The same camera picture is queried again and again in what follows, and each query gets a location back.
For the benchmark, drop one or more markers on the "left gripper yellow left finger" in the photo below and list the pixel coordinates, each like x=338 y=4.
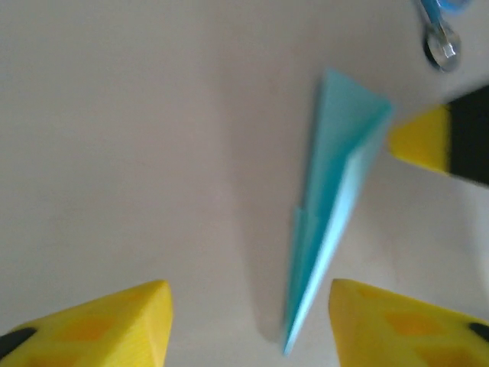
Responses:
x=107 y=329

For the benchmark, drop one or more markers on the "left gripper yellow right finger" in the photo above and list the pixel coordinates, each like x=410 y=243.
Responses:
x=401 y=332

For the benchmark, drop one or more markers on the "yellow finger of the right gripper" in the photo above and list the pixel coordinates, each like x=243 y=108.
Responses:
x=420 y=139

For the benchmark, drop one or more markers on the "blue stethoscope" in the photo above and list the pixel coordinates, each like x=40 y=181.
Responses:
x=443 y=49

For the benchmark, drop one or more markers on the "light blue paper sheet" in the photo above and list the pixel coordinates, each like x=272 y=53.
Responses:
x=336 y=153

